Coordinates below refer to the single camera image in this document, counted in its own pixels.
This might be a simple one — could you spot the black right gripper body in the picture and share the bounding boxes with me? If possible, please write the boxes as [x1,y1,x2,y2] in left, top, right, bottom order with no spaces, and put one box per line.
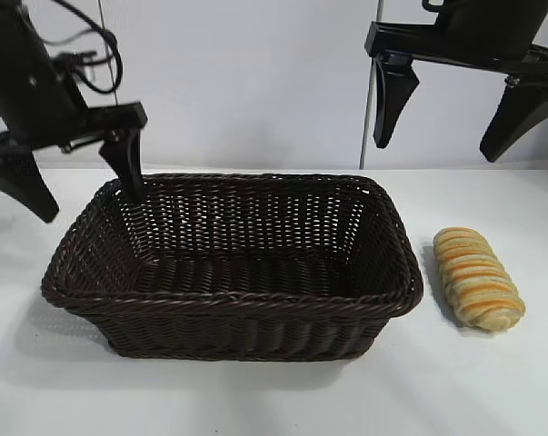
[364,0,548,91]

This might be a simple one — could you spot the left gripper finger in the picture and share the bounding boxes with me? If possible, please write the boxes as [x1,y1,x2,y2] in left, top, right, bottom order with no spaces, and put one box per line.
[97,128,146,203]
[0,145,61,224]

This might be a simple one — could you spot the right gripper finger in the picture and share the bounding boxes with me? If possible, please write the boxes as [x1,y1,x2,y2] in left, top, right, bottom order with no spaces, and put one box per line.
[373,53,421,149]
[478,83,548,164]

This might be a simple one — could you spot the thin grey hanging cable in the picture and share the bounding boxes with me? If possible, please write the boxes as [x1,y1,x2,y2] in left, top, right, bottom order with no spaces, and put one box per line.
[98,0,121,110]

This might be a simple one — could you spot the long striped bread roll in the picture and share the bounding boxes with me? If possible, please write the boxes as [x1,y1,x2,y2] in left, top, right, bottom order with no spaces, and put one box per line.
[432,228,527,332]

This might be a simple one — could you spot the dark brown wicker basket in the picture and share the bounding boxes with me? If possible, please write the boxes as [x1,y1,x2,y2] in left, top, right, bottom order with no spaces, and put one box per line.
[40,172,424,362]

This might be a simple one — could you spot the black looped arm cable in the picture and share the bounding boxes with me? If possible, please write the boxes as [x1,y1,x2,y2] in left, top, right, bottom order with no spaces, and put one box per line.
[41,0,123,96]

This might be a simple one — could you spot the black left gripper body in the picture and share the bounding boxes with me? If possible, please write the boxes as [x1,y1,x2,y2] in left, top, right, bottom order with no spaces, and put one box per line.
[0,44,148,164]

